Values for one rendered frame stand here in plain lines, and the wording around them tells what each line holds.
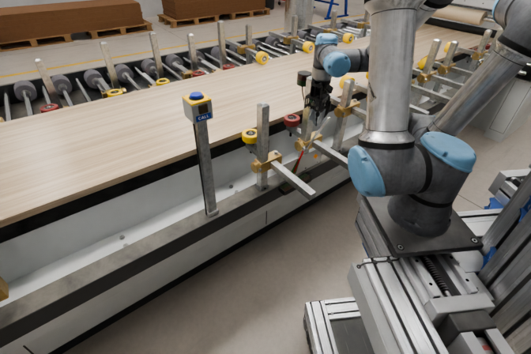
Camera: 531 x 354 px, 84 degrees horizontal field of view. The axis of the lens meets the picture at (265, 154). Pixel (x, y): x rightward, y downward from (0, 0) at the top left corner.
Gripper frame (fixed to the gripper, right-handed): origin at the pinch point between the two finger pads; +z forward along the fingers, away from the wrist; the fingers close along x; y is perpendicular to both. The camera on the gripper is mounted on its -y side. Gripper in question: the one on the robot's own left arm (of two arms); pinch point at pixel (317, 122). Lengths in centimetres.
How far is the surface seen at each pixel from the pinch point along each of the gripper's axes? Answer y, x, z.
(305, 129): -3.2, -6.4, 7.5
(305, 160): -3.6, -4.8, 24.0
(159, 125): 28, -68, 11
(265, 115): 19.2, -13.7, -7.6
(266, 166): 18.7, -12.8, 16.8
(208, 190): 44, -23, 16
